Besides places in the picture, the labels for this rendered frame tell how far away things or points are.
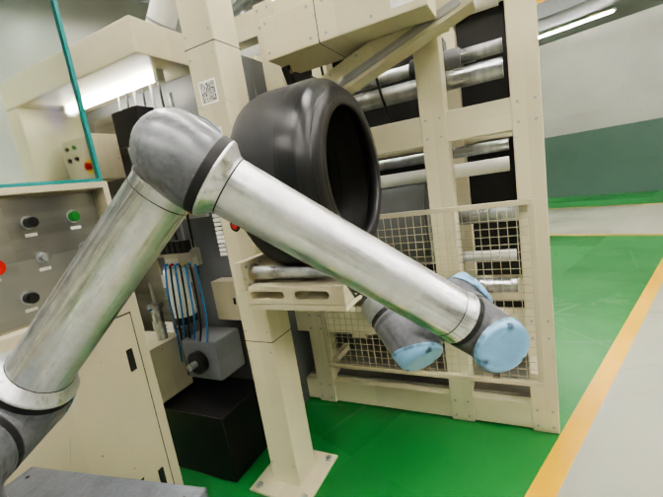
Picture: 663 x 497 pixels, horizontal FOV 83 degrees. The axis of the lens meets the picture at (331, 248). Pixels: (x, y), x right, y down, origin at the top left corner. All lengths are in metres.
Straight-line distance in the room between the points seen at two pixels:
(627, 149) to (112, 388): 9.74
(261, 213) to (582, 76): 9.93
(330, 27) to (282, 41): 0.19
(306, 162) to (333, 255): 0.49
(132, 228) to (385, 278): 0.41
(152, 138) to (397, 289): 0.38
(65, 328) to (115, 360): 0.63
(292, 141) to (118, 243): 0.49
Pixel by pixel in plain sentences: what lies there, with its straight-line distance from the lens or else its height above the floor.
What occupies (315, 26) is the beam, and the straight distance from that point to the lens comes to 1.52.
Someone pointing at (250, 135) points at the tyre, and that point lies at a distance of 1.07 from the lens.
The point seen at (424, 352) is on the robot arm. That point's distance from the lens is 0.74.
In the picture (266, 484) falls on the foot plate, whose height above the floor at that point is 0.01.
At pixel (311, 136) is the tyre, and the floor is 1.28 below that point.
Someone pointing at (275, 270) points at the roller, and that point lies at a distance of 1.21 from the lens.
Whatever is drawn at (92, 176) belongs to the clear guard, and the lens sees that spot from 1.42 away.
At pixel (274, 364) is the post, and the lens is 1.47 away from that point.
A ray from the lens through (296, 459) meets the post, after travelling 1.68.
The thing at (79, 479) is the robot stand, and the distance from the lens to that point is 1.13.
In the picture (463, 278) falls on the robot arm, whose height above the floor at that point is 0.94.
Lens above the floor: 1.16
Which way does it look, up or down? 10 degrees down
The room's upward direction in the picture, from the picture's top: 9 degrees counter-clockwise
